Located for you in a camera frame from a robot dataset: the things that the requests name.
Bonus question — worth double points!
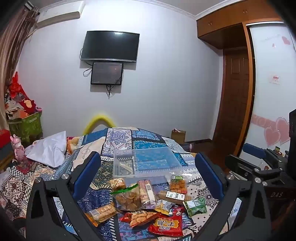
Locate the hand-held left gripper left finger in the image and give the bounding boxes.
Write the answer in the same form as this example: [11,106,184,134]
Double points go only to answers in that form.
[25,151,121,241]

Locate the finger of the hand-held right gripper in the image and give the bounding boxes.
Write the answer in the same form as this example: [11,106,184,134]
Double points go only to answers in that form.
[243,143,270,164]
[225,154,282,180]

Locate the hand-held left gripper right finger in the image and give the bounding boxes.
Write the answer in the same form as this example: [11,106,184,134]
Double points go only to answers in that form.
[191,152,273,241]

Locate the orange snack packet green top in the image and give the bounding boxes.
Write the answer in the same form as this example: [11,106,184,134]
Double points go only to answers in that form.
[169,175,188,194]

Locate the clear bag fried snacks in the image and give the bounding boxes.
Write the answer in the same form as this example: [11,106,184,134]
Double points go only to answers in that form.
[109,183,143,212]

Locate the clear plastic container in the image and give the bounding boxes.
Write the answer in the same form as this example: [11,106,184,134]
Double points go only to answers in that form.
[113,148,184,178]

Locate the red packet with yellow print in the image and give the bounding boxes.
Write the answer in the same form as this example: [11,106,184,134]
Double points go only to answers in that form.
[148,213,185,237]

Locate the red cookie snack packet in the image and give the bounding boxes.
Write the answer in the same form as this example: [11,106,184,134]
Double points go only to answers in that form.
[120,210,167,229]

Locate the small orange cracker packet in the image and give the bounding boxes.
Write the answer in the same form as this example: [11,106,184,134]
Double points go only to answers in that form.
[109,178,127,192]

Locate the snack packet with white label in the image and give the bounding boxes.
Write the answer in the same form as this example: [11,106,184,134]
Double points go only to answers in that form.
[154,189,193,205]

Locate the clear pack of square crackers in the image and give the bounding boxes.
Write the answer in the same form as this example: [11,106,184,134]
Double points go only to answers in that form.
[84,202,117,227]

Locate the patchwork patterned blanket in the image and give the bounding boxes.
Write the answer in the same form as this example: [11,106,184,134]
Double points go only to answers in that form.
[0,126,243,241]

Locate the white pillow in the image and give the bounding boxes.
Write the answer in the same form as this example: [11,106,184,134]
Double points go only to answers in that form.
[26,131,68,168]

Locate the small brown cardboard box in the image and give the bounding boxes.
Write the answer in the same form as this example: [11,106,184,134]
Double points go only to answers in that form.
[171,129,187,144]

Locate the small red snack packet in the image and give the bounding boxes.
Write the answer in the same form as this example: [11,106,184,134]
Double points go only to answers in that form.
[169,206,185,216]

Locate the yellow foam tube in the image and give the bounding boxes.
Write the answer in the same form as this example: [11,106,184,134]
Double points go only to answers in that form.
[83,113,114,135]

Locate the small yellow snack packet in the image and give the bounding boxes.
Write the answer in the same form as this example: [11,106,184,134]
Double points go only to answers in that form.
[154,200,176,215]

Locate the brown wooden door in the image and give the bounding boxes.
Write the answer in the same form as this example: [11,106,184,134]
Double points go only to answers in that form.
[212,47,250,158]

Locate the white sliding door heart stickers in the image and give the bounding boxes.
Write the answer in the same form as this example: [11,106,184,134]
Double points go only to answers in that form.
[240,21,296,168]

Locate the long biscuit pack barcode label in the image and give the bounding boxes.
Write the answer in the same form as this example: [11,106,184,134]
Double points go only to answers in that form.
[138,179,156,209]

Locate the pink toy doll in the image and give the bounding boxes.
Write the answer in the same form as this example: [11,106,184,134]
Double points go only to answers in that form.
[10,134,26,163]

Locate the green cardboard box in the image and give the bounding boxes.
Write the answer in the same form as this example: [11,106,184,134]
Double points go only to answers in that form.
[8,111,43,142]

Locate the red plush toy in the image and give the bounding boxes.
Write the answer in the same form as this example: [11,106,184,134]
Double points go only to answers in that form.
[23,98,42,114]

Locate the red plastic bag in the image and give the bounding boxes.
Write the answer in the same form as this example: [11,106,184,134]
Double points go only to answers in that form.
[9,71,28,100]

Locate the wooden overhead cabinet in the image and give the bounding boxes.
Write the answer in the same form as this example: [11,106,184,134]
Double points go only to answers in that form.
[196,0,287,49]

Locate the brown curtain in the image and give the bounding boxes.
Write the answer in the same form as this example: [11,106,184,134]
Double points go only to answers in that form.
[0,6,39,130]

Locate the white air conditioner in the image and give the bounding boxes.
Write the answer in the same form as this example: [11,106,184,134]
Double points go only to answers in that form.
[36,0,86,29]

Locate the small black wall monitor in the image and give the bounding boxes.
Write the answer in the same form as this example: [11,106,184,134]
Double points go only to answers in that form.
[90,61,124,86]

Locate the black wall television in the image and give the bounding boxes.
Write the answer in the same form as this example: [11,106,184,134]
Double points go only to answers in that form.
[80,30,140,63]

